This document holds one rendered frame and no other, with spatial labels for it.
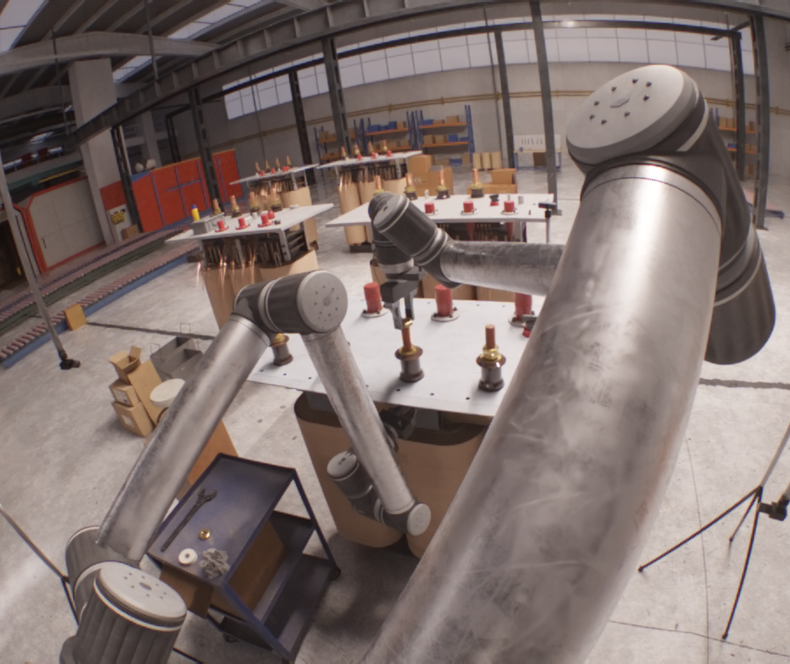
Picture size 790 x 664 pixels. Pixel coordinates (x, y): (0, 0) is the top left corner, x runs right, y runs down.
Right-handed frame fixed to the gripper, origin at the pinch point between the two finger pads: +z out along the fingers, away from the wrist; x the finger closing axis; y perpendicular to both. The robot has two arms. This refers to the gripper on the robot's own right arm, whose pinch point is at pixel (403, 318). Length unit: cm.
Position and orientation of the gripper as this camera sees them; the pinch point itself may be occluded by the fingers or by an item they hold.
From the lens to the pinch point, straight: 131.9
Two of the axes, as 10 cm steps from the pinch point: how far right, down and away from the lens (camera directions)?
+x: -5.9, 4.4, -6.7
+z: 1.4, 8.8, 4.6
